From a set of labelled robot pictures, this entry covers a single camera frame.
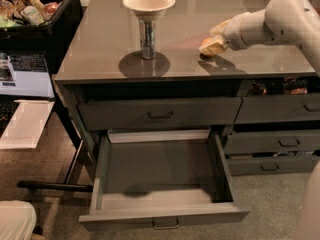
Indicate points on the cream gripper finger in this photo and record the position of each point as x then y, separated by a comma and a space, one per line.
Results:
218, 29
217, 46

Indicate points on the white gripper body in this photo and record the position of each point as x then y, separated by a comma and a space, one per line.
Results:
234, 34

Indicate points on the orange fruit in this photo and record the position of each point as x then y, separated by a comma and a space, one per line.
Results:
206, 41

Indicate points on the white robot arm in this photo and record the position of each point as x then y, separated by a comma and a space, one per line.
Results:
295, 22

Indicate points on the white robot base corner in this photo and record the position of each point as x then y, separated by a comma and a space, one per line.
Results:
17, 220

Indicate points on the snack bags in drawer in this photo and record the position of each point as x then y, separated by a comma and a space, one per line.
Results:
287, 86

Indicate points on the grey top right drawer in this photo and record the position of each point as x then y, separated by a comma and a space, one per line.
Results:
279, 108

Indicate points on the grey middle right drawer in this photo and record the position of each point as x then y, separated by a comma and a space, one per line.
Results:
272, 141

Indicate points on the grey top left drawer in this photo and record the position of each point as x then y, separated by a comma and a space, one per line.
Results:
159, 113

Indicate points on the open grey middle drawer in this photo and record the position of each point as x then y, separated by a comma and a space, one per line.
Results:
162, 185

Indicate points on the silver metal can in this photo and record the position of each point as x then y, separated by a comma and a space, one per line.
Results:
147, 39

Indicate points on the white paper bowl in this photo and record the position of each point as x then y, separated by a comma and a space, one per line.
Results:
149, 10

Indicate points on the black bin of groceries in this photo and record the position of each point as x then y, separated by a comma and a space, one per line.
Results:
44, 27

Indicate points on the white printed box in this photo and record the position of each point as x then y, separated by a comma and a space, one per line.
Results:
23, 74

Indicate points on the black floor bar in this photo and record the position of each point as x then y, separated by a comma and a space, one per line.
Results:
55, 186

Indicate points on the white paper sheet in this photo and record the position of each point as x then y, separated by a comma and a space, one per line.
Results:
27, 124

